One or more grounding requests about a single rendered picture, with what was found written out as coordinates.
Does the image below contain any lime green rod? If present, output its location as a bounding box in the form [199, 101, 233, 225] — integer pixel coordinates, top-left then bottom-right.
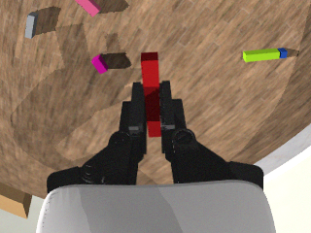
[243, 49, 280, 62]

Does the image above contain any pink rod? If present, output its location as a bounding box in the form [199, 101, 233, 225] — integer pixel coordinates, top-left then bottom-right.
[75, 0, 101, 17]

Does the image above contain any small blue block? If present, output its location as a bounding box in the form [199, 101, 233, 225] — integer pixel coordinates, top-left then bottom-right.
[278, 48, 288, 58]

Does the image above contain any grey rectangular block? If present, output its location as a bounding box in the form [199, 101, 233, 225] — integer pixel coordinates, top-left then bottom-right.
[24, 12, 38, 39]

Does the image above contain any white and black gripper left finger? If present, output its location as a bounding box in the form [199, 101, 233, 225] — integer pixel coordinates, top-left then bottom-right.
[47, 82, 147, 194]

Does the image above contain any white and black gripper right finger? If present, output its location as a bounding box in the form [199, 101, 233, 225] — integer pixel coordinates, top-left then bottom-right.
[159, 81, 264, 190]

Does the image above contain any small magenta block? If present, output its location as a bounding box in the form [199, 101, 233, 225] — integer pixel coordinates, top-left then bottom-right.
[91, 54, 108, 74]

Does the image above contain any red rod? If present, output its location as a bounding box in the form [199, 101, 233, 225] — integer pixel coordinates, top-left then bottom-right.
[141, 51, 161, 137]

